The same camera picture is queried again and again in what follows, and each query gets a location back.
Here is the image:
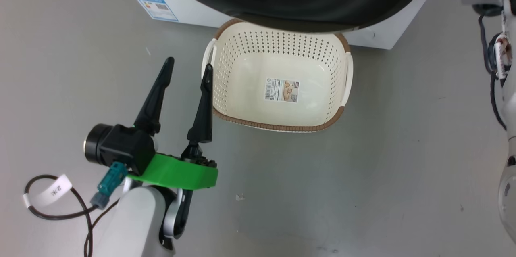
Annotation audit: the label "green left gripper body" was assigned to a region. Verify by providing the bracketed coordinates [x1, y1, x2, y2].
[127, 144, 219, 191]

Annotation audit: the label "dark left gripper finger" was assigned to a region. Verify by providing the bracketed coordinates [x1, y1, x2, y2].
[187, 63, 214, 144]
[134, 57, 175, 136]

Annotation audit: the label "round black washing machine door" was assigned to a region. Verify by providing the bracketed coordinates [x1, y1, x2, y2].
[143, 0, 436, 34]

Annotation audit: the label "cream laundry basket brown rim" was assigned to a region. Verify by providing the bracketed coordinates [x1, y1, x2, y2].
[201, 18, 354, 133]

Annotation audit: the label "paper basket label sticker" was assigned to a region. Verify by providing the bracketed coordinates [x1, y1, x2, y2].
[264, 78, 300, 103]

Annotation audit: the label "white front-load washing machine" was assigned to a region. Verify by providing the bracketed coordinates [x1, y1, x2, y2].
[111, 0, 449, 50]

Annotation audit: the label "blue energy label sticker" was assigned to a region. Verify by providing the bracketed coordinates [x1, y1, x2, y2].
[136, 0, 179, 22]

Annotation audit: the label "teal cable connector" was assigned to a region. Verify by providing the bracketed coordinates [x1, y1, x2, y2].
[90, 162, 129, 210]

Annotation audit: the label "black cable with white tag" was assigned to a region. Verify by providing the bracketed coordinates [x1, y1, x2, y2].
[23, 174, 119, 257]

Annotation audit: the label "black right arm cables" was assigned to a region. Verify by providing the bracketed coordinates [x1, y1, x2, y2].
[479, 13, 507, 129]

